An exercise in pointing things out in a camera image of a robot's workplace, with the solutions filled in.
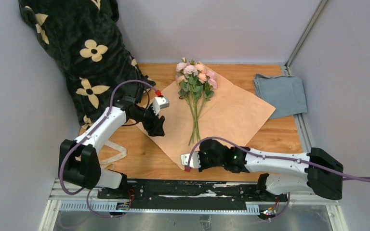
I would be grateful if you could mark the light blue denim cloth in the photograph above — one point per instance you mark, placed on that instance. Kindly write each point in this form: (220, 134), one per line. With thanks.
(285, 93)

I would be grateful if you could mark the peach green wrapping paper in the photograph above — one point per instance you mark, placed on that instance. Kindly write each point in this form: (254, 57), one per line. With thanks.
(234, 113)

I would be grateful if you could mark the black floral plush blanket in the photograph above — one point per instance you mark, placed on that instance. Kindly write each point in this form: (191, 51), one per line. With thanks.
(83, 38)

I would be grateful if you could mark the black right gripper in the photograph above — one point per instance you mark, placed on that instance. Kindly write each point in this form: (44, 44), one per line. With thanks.
(203, 166)

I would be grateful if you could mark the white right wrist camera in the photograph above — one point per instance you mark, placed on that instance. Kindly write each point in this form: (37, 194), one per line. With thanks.
(190, 161)

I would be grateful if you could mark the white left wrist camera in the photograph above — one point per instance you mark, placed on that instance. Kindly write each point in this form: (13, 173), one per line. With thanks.
(159, 103)

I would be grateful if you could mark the pink fake flower bunch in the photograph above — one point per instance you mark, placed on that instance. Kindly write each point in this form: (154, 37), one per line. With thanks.
(197, 86)

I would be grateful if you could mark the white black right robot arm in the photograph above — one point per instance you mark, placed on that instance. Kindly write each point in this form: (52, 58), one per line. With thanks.
(313, 172)

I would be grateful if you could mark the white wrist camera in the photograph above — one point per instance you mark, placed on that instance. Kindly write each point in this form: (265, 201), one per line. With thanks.
(190, 161)
(159, 103)

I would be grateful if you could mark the aluminium frame rails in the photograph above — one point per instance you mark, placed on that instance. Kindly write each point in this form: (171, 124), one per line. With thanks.
(303, 211)

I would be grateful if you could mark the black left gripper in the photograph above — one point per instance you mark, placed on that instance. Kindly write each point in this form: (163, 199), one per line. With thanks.
(155, 127)

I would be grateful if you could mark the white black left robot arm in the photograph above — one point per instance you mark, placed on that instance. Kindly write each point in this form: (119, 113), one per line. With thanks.
(79, 166)

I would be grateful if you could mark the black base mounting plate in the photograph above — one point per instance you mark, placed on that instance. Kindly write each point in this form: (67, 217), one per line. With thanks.
(191, 195)

